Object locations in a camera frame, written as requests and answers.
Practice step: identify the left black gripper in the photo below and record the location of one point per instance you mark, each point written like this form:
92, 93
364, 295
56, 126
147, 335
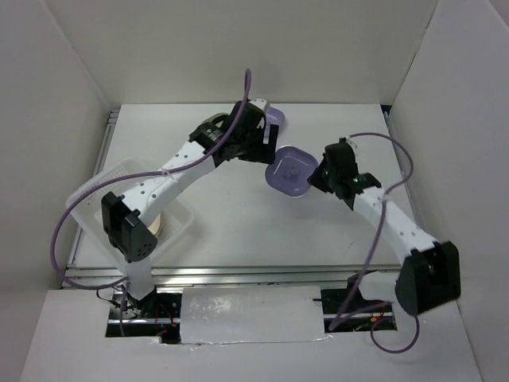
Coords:
264, 153

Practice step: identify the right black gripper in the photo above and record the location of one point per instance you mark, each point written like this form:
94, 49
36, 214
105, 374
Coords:
316, 178

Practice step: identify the purple plate back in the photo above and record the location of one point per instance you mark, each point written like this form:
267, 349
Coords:
275, 116

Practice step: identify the purple plate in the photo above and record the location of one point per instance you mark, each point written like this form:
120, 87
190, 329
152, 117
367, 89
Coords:
290, 171
275, 116

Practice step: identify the green plate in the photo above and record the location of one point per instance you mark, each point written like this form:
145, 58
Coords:
216, 119

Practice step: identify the cream plate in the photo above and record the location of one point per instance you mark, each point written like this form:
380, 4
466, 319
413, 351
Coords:
157, 225

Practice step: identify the white plastic bin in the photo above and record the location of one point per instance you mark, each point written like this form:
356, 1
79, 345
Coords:
94, 249

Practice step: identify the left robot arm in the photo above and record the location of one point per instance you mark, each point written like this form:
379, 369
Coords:
126, 217

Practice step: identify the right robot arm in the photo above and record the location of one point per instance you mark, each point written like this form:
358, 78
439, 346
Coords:
430, 270

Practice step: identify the white cover panel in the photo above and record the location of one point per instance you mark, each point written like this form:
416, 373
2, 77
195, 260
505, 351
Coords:
259, 314

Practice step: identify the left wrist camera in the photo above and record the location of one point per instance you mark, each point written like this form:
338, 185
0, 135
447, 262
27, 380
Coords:
261, 104

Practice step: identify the aluminium rail frame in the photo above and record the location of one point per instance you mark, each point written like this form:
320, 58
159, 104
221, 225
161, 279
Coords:
244, 231

